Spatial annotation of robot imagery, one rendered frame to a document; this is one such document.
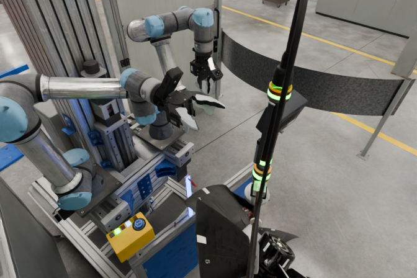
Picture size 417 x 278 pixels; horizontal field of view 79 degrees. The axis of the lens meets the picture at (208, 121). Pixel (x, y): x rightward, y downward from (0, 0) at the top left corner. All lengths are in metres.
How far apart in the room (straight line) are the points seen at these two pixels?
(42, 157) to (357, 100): 2.44
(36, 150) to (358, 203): 2.53
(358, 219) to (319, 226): 0.36
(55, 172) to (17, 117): 0.27
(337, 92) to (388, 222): 1.20
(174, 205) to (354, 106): 1.86
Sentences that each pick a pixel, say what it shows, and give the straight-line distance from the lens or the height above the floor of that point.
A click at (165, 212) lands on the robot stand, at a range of 2.17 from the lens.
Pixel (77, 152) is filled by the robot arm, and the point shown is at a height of 1.26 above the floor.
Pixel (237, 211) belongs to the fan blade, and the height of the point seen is 1.18.
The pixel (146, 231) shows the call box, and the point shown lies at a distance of 1.14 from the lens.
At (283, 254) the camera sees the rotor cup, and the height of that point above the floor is 1.26.
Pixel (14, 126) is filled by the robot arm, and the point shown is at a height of 1.61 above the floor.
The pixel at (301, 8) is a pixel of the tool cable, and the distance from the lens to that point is 0.37.
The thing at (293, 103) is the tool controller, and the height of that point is 1.24.
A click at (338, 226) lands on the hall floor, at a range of 2.57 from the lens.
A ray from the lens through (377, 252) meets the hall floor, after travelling 2.61.
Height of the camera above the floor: 2.08
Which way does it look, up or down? 41 degrees down
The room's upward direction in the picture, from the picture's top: straight up
